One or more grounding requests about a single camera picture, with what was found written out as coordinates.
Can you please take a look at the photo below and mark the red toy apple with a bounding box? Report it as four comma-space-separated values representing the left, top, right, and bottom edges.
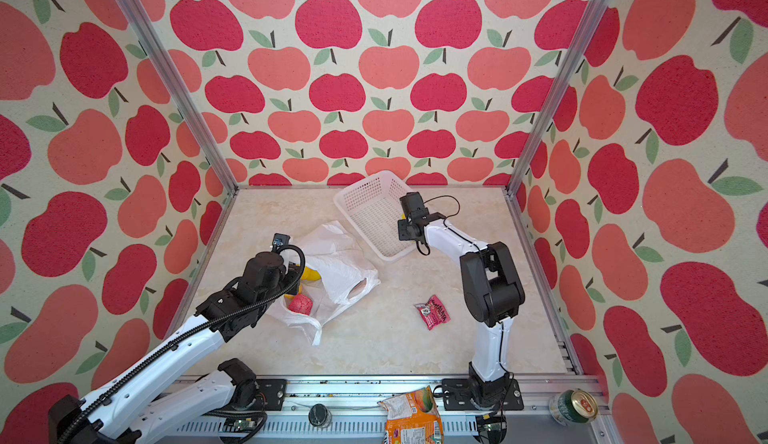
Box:
287, 294, 314, 316

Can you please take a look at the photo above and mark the white plastic bag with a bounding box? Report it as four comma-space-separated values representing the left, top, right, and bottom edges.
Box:
267, 221, 380, 346

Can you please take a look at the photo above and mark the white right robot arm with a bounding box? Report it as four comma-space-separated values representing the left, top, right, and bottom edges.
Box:
397, 213, 525, 409

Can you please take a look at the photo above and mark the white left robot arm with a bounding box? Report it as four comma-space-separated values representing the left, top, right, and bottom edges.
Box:
48, 244, 306, 443

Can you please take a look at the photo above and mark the orange snack bag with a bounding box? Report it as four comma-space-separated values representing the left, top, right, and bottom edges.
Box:
378, 387, 444, 444

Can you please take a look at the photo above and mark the white plastic mesh basket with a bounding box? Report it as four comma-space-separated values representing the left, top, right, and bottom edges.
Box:
334, 170, 416, 262

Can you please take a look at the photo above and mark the pink snack packet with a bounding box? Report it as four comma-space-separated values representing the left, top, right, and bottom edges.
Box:
414, 295, 451, 331

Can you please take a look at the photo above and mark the black round knob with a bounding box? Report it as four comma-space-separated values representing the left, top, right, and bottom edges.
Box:
308, 403, 332, 429

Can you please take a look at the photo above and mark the green drink can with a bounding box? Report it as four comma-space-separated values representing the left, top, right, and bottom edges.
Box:
548, 389, 599, 426

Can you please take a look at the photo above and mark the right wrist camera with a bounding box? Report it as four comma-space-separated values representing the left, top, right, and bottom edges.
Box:
400, 192, 429, 221

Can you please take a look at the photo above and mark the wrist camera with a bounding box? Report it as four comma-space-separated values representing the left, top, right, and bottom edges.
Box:
271, 233, 290, 254
400, 192, 429, 221

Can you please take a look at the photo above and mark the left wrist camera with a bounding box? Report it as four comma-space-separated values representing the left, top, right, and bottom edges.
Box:
271, 233, 290, 254

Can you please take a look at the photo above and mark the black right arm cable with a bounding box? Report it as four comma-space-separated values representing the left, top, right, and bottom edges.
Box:
416, 195, 511, 373

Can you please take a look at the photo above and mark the aluminium front rail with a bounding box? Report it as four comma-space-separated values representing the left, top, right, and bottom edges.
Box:
119, 374, 619, 444

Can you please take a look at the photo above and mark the aluminium frame post right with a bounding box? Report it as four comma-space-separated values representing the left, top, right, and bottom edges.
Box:
504, 0, 612, 199

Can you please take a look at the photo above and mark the aluminium frame post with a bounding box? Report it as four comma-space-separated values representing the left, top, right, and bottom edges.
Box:
115, 0, 239, 196
504, 0, 612, 199

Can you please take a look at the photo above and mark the aluminium frame post left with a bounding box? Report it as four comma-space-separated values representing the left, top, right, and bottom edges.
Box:
115, 0, 239, 196

